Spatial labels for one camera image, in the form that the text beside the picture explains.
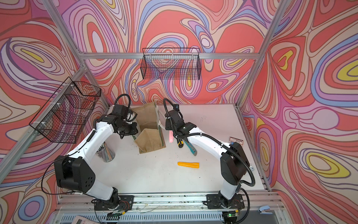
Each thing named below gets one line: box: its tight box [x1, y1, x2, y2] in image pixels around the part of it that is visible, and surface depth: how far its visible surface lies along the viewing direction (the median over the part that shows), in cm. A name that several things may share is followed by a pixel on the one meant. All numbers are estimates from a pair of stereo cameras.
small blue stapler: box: [258, 205, 273, 215], surface depth 72 cm
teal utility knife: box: [184, 140, 198, 157], surface depth 95 cm
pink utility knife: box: [168, 129, 174, 144], surface depth 83 cm
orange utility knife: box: [177, 161, 200, 169], surface depth 88 cm
